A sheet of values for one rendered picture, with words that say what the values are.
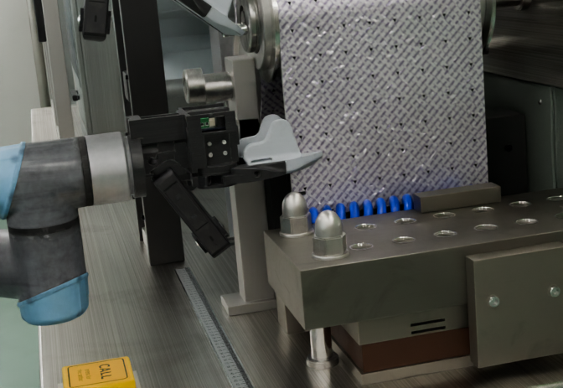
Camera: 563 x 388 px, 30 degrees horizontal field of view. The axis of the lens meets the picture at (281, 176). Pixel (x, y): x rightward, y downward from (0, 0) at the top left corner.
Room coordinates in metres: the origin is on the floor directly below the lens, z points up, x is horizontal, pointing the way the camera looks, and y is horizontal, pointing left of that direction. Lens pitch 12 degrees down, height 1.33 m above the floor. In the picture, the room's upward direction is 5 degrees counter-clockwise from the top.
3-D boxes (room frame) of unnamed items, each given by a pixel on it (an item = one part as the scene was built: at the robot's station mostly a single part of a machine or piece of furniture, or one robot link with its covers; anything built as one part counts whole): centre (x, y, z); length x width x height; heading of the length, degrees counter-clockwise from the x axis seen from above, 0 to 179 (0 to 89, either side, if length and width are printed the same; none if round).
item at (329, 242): (0.99, -0.04, 1.05); 0.04 x 0.04 x 0.04
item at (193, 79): (1.22, 0.09, 1.18); 0.04 x 0.02 x 0.04; 12
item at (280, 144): (1.13, 0.00, 1.12); 0.09 x 0.03 x 0.06; 101
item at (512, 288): (0.98, -0.22, 0.96); 0.10 x 0.03 x 0.11; 102
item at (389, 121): (1.17, -0.12, 1.11); 0.23 x 0.01 x 0.18; 102
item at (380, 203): (1.15, -0.13, 1.03); 0.21 x 0.04 x 0.03; 102
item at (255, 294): (1.23, 0.06, 1.05); 0.06 x 0.05 x 0.31; 102
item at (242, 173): (1.11, 0.04, 1.09); 0.09 x 0.05 x 0.02; 101
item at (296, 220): (1.08, -0.01, 1.05); 0.04 x 0.04 x 0.04
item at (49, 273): (1.10, 0.27, 1.01); 0.11 x 0.08 x 0.11; 60
